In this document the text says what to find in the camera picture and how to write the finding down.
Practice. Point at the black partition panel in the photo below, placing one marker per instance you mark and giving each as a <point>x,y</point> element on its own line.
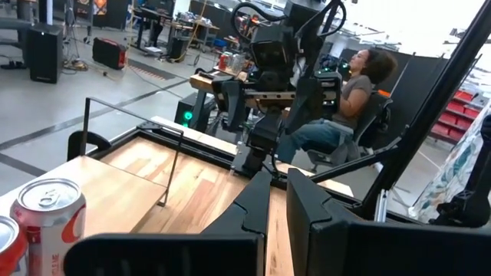
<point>414,88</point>

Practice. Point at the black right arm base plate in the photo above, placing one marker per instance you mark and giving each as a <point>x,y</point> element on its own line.
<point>245,165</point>

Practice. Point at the floral patterned cloth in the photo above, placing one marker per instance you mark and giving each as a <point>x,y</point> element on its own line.
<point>452,176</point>

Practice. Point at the black arched frame hook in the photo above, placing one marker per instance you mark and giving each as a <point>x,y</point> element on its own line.
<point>86,143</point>

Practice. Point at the black computer tower green light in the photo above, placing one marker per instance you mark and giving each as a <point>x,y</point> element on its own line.
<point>186,115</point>

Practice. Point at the low light wooden shelf board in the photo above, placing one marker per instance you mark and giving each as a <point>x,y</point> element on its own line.
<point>115,195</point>

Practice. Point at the small red soda can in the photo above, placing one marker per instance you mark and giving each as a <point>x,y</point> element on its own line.
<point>224,61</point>

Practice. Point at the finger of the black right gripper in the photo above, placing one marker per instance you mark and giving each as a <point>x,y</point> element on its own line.
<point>305,103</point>
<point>233,103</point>

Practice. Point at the orange-red Fanta can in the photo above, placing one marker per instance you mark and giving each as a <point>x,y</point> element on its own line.
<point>9,249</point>

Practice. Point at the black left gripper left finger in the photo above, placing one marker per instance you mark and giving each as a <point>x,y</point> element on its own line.
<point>172,253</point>

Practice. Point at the black stand clamp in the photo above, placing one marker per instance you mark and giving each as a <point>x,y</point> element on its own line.
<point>468,207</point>

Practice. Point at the grey office chair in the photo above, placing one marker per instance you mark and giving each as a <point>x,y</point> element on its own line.
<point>372,122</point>

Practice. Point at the person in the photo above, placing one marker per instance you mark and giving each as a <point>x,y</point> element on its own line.
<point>356,96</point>

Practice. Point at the clear plastic cup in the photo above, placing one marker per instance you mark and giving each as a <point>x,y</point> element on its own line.
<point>238,63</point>

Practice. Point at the silver post bracket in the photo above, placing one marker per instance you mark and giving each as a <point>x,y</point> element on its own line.
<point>381,207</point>

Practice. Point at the black speaker box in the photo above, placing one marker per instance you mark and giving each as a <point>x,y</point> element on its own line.
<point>44,53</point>

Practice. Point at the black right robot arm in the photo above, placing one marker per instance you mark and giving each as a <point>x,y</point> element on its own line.
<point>264,134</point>

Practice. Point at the grey metal workbench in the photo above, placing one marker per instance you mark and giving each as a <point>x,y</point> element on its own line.
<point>11,23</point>

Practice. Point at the silver Diet Coke can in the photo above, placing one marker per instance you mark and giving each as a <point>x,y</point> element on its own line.
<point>50,226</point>

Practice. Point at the red storage bin rack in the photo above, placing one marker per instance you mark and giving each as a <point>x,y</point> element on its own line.
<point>456,115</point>

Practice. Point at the red and black case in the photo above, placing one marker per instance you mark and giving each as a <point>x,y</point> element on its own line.
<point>107,53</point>

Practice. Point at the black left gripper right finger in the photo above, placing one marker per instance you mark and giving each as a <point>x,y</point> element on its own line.
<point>383,249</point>

